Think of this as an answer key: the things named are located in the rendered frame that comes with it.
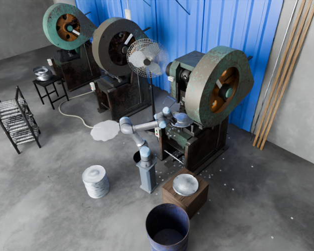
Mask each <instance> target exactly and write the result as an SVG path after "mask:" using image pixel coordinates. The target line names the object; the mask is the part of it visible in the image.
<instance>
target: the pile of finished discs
mask: <svg viewBox="0 0 314 251"><path fill-rule="evenodd" d="M173 188H174V190H175V192H176V193H178V194H179V195H182V196H190V195H193V194H194V193H195V192H196V191H197V189H198V181H197V180H196V178H195V177H193V176H192V175H189V174H181V175H178V176H177V177H176V178H174V180H173Z"/></svg>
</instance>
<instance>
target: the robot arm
mask: <svg viewBox="0 0 314 251"><path fill-rule="evenodd" d="M154 118H155V120H156V121H153V122H148V123H144V124H139V125H133V124H132V123H131V122H130V119H129V118H128V117H123V118H121V119H120V128H121V131H122V133H124V134H129V135H130V136H131V137H132V138H133V140H134V141H135V142H136V145H137V146H138V148H139V150H140V154H141V161H140V164H141V166H142V167H143V168H149V167H151V166H152V164H153V161H152V159H151V154H150V149H149V146H148V142H147V141H146V140H145V139H143V138H141V137H140V135H139V134H138V133H137V132H139V131H144V130H147V129H152V128H156V127H160V128H165V127H166V122H165V120H164V118H165V119H168V122H169V124H170V125H172V126H175V124H177V121H178V120H177V119H176V118H174V117H173V114H172V112H171V111H170V109H169V108H168V107H165V108H164V109H163V111H161V112H159V113H157V114H155V115H154Z"/></svg>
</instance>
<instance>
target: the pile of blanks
mask: <svg viewBox="0 0 314 251"><path fill-rule="evenodd" d="M83 182H84V181H83ZM84 184H85V187H86V189H87V192H88V194H89V195H90V196H91V197H92V198H101V197H103V196H104V195H106V194H107V193H108V192H109V189H110V185H109V181H108V178H107V175H106V172H105V176H104V178H103V179H102V180H101V181H99V182H97V183H94V184H88V183H86V182H84Z"/></svg>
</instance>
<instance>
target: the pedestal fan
mask: <svg viewBox="0 0 314 251"><path fill-rule="evenodd" d="M152 43H153V42H152ZM138 44H140V43H138ZM141 44H142V43H141ZM141 44H140V45H141ZM158 45H159V44H158V43H157V42H156V43H155V42H154V43H153V44H150V45H148V46H147V47H146V46H145V47H144V48H145V50H144V51H142V52H140V51H135V52H134V53H133V54H132V55H131V53H132V52H131V53H129V54H130V57H128V61H129V62H131V63H132V64H133V65H134V67H138V68H139V69H140V68H141V67H145V66H147V68H148V69H149V73H150V76H149V77H147V78H150V89H151V101H152V113H153V121H155V118H154V115H155V104H154V92H153V87H154V86H153V83H152V78H153V77H154V76H153V75H154V73H155V74H156V75H159V74H161V73H160V71H161V67H160V66H159V64H157V63H156V62H157V60H156V59H155V60H156V62H154V61H153V58H154V57H155V56H156V57H158V56H157V55H159V53H160V48H161V47H160V46H159V47H160V48H159V47H158ZM140 48H141V47H140ZM141 50H142V48H141ZM163 52H164V51H163ZM163 54H165V53H163ZM164 56H165V55H164ZM159 57H161V56H159ZM165 59H166V58H165ZM165 63H166V60H165ZM144 64H145V66H144ZM161 64H162V63H161ZM164 66H165V64H164V65H163V67H164ZM136 69H137V68H136ZM139 69H138V70H139ZM140 70H142V71H143V69H140ZM135 71H136V70H135ZM135 71H134V72H135ZM146 74H147V73H146ZM152 74H153V75H152ZM145 76H147V75H145ZM152 76H153V77H152ZM153 121H150V122H153ZM145 132H146V133H147V134H151V135H155V134H156V133H155V128H152V129H147V130H145Z"/></svg>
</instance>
